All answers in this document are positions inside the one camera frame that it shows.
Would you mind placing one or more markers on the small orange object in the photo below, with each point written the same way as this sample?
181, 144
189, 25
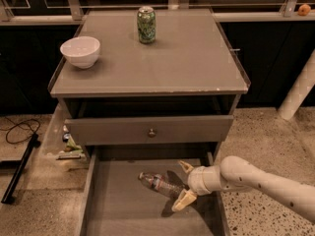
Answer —
304, 10

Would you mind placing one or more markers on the clear plastic storage bin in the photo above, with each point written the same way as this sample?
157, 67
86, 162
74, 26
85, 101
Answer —
58, 146

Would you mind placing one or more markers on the open grey middle drawer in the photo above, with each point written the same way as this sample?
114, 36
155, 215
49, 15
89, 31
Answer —
116, 203

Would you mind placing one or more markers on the round metal drawer knob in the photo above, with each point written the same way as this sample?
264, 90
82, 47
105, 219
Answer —
152, 133

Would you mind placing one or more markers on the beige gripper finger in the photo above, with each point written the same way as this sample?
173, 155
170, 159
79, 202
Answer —
185, 199
186, 167

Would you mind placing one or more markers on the black metal floor bar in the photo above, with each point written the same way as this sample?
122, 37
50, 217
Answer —
21, 164

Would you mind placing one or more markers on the grey cabinet with glass top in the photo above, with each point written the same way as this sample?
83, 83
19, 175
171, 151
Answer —
190, 70

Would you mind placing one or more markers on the grey top drawer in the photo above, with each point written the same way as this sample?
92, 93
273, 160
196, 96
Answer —
133, 131

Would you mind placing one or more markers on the white ceramic bowl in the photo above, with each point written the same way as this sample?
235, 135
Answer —
81, 51

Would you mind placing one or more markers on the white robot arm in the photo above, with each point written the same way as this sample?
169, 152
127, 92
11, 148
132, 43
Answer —
234, 174

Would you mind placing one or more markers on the clear plastic water bottle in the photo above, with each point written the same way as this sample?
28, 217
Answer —
161, 184

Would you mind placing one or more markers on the metal railing frame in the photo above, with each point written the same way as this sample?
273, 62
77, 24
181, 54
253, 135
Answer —
67, 12

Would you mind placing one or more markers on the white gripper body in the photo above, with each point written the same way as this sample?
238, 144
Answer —
196, 180

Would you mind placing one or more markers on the green soda can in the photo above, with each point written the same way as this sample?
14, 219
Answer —
146, 24

